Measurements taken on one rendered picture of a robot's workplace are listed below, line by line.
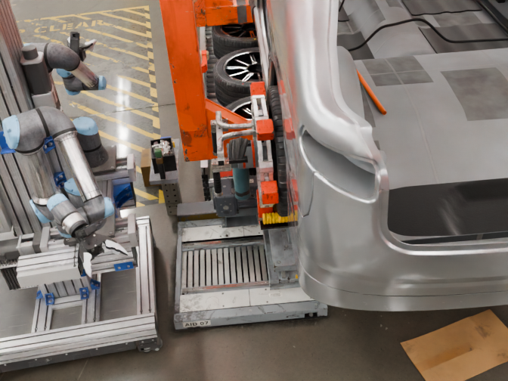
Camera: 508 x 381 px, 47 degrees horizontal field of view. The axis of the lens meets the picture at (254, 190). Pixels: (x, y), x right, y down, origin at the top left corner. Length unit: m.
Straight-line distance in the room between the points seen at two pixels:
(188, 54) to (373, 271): 1.63
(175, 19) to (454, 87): 1.46
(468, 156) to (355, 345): 1.13
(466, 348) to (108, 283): 1.91
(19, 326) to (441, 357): 2.15
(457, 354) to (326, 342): 0.66
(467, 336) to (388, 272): 1.33
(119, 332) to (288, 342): 0.87
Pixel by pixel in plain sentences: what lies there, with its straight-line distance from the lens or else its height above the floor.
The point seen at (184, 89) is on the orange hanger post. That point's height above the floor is 1.01.
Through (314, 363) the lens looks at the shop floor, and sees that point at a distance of 3.10.
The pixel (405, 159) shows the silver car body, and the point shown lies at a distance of 2.77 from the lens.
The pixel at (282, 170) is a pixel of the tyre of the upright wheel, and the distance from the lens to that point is 2.64.
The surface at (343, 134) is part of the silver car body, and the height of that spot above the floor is 1.59.
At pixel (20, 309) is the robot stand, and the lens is 3.36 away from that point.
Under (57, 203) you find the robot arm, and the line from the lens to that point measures 2.21.
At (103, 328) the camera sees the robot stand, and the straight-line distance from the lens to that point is 3.09.
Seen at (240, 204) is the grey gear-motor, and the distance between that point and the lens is 3.46.
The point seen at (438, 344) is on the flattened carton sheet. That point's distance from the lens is 3.24.
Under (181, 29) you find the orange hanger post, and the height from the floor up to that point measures 1.35.
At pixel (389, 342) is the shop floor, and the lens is 3.22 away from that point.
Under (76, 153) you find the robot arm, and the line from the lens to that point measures 2.32.
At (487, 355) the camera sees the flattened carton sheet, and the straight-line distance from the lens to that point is 3.27.
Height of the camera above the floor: 2.57
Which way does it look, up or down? 39 degrees down
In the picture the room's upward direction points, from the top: 4 degrees counter-clockwise
